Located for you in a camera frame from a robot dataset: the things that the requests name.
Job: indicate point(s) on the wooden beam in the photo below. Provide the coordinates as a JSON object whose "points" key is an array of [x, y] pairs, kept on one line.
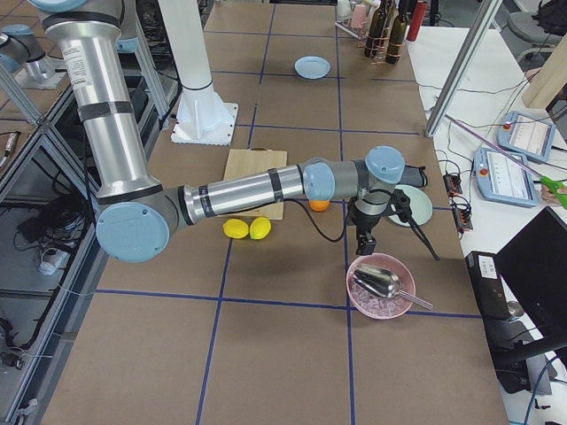
{"points": [[547, 83]]}

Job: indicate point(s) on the near teach pendant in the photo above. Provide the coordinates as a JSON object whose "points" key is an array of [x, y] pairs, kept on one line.
{"points": [[501, 180]]}

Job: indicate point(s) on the orange fruit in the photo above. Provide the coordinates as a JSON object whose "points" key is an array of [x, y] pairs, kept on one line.
{"points": [[319, 206]]}

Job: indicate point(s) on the yellow lemon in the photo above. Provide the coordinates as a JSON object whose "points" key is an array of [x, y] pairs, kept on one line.
{"points": [[235, 228], [260, 228]]}

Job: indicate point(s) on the steel scoop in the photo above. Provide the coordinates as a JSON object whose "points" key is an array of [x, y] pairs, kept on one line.
{"points": [[383, 283]]}

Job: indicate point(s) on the pink bowl with ice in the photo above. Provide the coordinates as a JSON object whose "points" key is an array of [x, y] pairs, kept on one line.
{"points": [[377, 307]]}

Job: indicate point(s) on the right yellow lemon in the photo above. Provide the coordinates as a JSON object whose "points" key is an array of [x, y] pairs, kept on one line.
{"points": [[260, 228]]}

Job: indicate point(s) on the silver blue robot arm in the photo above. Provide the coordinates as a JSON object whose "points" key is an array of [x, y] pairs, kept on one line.
{"points": [[138, 215]]}

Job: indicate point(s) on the wooden cutting board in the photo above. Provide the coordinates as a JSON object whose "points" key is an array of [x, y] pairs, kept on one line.
{"points": [[242, 163]]}

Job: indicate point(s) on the copper wire bottle rack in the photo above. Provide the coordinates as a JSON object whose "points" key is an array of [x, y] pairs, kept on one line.
{"points": [[382, 43]]}

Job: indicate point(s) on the black orange usb hub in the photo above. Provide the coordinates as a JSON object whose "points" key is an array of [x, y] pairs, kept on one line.
{"points": [[460, 206]]}

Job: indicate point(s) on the dark wine bottle left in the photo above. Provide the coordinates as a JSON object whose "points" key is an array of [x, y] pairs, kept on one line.
{"points": [[375, 29]]}

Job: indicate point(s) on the dark wine bottle right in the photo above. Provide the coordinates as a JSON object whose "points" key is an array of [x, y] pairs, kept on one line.
{"points": [[397, 34]]}

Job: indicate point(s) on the black monitor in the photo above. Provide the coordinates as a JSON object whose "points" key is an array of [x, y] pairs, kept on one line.
{"points": [[533, 265]]}

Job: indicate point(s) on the far teach pendant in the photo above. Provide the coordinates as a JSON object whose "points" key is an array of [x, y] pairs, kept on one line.
{"points": [[527, 135]]}

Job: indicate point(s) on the mint green plate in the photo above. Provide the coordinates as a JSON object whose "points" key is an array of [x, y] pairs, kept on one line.
{"points": [[419, 203]]}

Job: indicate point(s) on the pink cup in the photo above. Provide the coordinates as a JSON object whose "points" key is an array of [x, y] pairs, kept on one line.
{"points": [[359, 16]]}

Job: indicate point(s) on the white wire dish rack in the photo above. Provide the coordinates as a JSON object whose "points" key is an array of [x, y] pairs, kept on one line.
{"points": [[344, 10]]}

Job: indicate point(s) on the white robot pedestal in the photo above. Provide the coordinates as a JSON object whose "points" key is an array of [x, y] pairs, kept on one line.
{"points": [[202, 117]]}

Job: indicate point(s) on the dark wine bottle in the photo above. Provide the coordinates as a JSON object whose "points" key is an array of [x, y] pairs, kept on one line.
{"points": [[397, 34], [375, 29]]}

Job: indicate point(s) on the green grabber tool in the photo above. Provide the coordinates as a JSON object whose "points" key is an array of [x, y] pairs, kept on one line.
{"points": [[554, 187]]}

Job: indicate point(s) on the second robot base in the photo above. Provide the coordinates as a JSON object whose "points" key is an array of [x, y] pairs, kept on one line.
{"points": [[25, 58]]}

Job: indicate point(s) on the black computer box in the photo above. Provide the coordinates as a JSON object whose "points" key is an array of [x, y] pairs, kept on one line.
{"points": [[503, 329]]}

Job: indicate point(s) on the black camera stick mount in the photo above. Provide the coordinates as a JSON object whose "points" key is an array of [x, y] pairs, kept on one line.
{"points": [[402, 209]]}

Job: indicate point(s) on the dark grey folded cloth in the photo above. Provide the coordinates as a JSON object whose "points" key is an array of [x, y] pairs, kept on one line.
{"points": [[414, 176]]}

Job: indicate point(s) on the light blue plate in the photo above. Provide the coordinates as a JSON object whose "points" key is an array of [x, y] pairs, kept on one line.
{"points": [[312, 67]]}

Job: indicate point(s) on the teach pendant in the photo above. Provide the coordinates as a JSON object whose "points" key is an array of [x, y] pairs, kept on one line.
{"points": [[527, 135], [501, 180]]}

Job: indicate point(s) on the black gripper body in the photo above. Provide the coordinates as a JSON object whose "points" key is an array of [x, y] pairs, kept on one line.
{"points": [[367, 221]]}

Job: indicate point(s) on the aluminium frame post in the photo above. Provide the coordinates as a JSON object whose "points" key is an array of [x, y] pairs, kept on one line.
{"points": [[470, 46]]}

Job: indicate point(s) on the left yellow lemon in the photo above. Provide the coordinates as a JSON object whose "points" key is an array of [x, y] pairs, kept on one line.
{"points": [[235, 228]]}

